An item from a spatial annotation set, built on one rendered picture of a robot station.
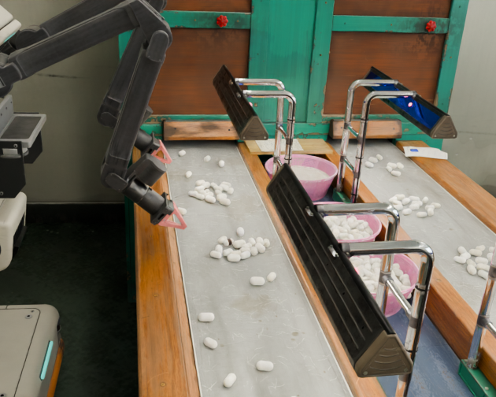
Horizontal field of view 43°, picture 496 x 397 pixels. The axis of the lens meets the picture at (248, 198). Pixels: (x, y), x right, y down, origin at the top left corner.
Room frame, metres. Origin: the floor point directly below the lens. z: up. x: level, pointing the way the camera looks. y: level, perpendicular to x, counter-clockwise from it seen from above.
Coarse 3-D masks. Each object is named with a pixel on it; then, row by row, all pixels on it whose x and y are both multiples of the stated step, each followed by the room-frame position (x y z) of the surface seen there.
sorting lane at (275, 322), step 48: (240, 192) 1.96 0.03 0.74; (192, 240) 1.60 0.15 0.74; (192, 288) 1.35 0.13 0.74; (240, 288) 1.36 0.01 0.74; (288, 288) 1.37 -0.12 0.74; (192, 336) 1.15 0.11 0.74; (240, 336) 1.16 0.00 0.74; (288, 336) 1.17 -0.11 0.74; (240, 384) 1.00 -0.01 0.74; (288, 384) 1.01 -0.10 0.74; (336, 384) 1.02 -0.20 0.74
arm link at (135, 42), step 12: (156, 0) 1.85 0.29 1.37; (132, 36) 1.87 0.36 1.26; (144, 36) 1.87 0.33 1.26; (132, 48) 1.87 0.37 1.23; (120, 60) 1.88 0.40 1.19; (132, 60) 1.87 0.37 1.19; (120, 72) 1.86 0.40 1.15; (132, 72) 1.87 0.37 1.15; (120, 84) 1.86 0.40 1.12; (108, 96) 1.85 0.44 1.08; (120, 96) 1.86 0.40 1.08; (108, 108) 1.85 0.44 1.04
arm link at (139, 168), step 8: (144, 160) 1.50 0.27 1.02; (152, 160) 1.51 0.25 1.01; (128, 168) 1.53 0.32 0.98; (136, 168) 1.50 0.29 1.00; (144, 168) 1.50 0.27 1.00; (152, 168) 1.50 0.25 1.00; (160, 168) 1.50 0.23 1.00; (112, 176) 1.46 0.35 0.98; (128, 176) 1.49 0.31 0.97; (144, 176) 1.50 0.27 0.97; (152, 176) 1.50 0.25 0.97; (160, 176) 1.51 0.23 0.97; (112, 184) 1.47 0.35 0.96; (120, 184) 1.47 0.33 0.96; (152, 184) 1.51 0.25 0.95
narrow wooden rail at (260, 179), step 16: (240, 144) 2.38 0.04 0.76; (256, 160) 2.21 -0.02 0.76; (256, 176) 2.05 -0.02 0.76; (272, 208) 1.80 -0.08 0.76; (288, 240) 1.58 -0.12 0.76; (288, 256) 1.53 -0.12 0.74; (304, 272) 1.41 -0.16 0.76; (304, 288) 1.36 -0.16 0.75; (320, 304) 1.27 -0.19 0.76; (320, 320) 1.22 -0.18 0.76; (336, 336) 1.14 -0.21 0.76; (336, 352) 1.10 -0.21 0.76; (352, 368) 1.04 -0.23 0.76; (352, 384) 1.00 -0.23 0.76; (368, 384) 0.99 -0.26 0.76
